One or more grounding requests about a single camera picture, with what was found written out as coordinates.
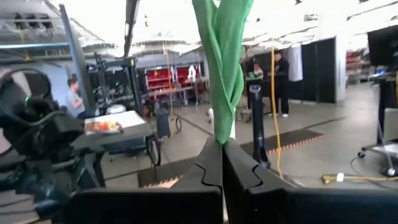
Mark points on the black overhead pole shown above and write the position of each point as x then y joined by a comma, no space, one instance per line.
130,25

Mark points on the black floor mat striped edge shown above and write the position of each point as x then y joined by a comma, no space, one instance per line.
289,138

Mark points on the black curtain partition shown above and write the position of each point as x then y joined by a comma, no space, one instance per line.
320,71

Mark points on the black floor stand post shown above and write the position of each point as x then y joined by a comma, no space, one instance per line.
256,124

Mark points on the grey desk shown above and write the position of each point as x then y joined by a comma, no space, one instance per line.
130,137

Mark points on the storage shelf with red items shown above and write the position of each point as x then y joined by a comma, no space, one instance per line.
357,62

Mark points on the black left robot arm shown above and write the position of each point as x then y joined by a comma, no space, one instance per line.
34,127

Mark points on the red storage bin shelf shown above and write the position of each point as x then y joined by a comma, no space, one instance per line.
158,79

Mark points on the black bin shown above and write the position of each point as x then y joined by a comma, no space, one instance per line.
163,124

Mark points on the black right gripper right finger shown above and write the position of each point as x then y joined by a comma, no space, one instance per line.
295,207

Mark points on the dark monitor screen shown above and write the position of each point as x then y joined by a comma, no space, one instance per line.
384,46

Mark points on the person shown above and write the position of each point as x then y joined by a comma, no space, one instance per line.
281,81
74,101
257,69

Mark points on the red artificial tulip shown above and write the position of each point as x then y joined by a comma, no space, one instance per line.
222,77

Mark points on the white hanging cloth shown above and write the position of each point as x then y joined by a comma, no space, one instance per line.
294,62

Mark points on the black robot station frame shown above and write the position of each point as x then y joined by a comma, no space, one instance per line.
134,77

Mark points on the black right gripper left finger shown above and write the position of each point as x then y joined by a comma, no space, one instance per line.
155,205

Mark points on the rolling equipment cart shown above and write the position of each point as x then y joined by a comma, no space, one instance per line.
387,96

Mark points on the grey metal frame post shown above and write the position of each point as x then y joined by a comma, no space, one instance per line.
77,62

